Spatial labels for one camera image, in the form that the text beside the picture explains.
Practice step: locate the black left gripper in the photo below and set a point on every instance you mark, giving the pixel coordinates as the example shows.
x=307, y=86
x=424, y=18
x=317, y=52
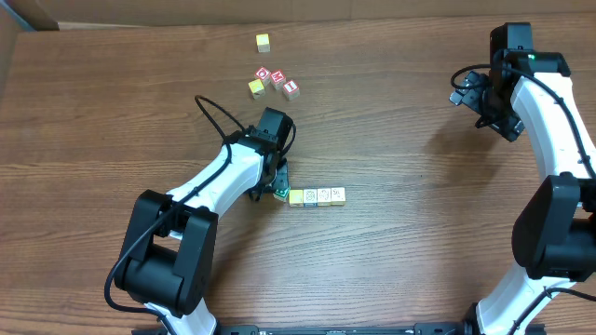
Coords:
x=279, y=178

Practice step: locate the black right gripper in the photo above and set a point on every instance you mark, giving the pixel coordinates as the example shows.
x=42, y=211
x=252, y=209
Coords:
x=468, y=93

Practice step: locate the plain wooden picture block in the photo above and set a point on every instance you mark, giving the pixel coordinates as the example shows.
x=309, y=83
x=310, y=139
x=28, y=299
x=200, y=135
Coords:
x=282, y=194

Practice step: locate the yellow-topped wooden block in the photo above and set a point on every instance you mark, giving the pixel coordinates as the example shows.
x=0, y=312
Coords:
x=296, y=198

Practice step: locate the wooden block letter E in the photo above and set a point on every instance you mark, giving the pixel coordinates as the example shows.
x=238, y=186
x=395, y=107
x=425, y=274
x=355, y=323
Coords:
x=310, y=197

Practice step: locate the blue-topped wooden letter block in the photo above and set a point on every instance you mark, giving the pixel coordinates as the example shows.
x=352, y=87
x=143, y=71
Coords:
x=323, y=197

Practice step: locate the green-sided wooden picture block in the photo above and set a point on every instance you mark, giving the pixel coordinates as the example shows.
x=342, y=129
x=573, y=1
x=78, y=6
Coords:
x=338, y=196

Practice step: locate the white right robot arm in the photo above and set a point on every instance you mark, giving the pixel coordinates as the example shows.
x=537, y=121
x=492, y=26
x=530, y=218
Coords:
x=522, y=90

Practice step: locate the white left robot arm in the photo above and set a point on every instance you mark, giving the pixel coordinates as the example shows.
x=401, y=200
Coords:
x=167, y=254

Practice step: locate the red block letter I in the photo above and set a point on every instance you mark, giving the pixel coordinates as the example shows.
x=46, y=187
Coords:
x=291, y=90

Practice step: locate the yellow wooden block left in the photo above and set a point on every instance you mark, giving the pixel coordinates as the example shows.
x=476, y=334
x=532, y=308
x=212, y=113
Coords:
x=257, y=88

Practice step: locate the yellow wooden block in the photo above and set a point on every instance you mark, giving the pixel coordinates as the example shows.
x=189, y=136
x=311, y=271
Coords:
x=263, y=42
x=257, y=88

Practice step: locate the red block letter M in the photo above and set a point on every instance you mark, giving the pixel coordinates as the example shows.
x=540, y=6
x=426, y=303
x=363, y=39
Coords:
x=278, y=79

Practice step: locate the red block letter C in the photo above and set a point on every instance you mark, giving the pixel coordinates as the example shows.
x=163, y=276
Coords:
x=264, y=75

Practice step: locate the far yellow wooden block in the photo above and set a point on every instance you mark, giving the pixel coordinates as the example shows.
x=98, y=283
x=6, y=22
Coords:
x=263, y=42

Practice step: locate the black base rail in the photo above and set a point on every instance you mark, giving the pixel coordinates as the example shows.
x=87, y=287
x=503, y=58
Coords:
x=335, y=330

